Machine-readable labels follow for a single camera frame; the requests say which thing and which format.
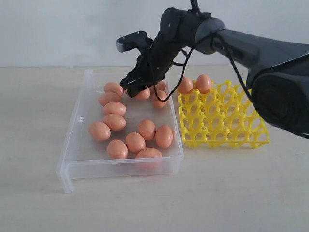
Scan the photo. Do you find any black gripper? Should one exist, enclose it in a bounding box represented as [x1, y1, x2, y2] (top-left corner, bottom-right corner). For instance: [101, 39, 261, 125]
[119, 31, 186, 99]

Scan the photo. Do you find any clear plastic bin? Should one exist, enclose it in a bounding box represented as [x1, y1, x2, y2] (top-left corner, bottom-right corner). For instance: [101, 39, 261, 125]
[56, 69, 184, 193]

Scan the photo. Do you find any brown egg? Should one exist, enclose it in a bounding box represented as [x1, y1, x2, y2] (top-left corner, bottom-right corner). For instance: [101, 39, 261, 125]
[88, 121, 111, 141]
[98, 92, 121, 106]
[103, 82, 124, 97]
[107, 139, 128, 159]
[155, 125, 173, 148]
[125, 132, 146, 153]
[149, 81, 166, 94]
[102, 101, 126, 116]
[196, 74, 212, 94]
[103, 114, 126, 131]
[152, 90, 167, 108]
[138, 119, 156, 141]
[178, 77, 194, 94]
[134, 88, 150, 101]

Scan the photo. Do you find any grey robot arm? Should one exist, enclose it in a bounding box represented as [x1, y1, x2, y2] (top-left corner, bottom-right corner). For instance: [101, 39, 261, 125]
[117, 3, 309, 138]

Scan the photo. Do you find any brown egg frontmost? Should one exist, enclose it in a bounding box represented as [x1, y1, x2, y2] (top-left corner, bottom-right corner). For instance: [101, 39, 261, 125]
[135, 148, 163, 170]

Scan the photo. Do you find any yellow plastic egg tray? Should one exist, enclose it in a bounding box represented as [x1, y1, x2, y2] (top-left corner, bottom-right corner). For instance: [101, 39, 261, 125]
[177, 80, 270, 149]

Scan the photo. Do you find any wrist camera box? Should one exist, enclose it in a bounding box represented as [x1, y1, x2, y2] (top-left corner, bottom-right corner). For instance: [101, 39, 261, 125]
[116, 31, 153, 54]

